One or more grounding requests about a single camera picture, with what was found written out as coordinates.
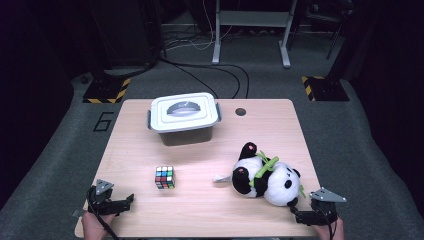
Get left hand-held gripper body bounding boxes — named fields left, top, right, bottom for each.
left=87, top=179, right=116, bottom=216

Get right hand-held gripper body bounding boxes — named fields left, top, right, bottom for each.
left=309, top=187, right=347, bottom=225

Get panda plush toy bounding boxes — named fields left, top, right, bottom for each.
left=212, top=141, right=306, bottom=207

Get clear grey plastic storage box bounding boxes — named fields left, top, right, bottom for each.
left=146, top=102, right=223, bottom=147

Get white plastic box lid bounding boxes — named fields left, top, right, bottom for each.
left=148, top=92, right=221, bottom=134

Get person's right hand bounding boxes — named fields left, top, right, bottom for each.
left=313, top=216, right=346, bottom=240

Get person's left hand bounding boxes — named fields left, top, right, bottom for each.
left=81, top=211, right=118, bottom=240

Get colourful puzzle cube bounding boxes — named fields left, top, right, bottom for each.
left=154, top=165, right=176, bottom=190

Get black yellow striped base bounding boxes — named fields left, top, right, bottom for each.
left=301, top=75, right=350, bottom=102
left=82, top=77, right=132, bottom=104

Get black cabinet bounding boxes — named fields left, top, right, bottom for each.
left=85, top=0, right=165, bottom=68

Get white metal stand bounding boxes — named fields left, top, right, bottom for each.
left=212, top=0, right=298, bottom=69

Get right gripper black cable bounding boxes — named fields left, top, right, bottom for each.
left=327, top=213, right=338, bottom=240

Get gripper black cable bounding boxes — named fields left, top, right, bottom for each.
left=327, top=213, right=338, bottom=240
left=87, top=186, right=120, bottom=240

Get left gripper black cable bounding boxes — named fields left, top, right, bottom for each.
left=87, top=186, right=120, bottom=240

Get black floor cable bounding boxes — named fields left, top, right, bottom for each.
left=159, top=58, right=251, bottom=100
left=173, top=63, right=220, bottom=100

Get white floor cables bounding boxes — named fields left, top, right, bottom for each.
left=163, top=0, right=234, bottom=52

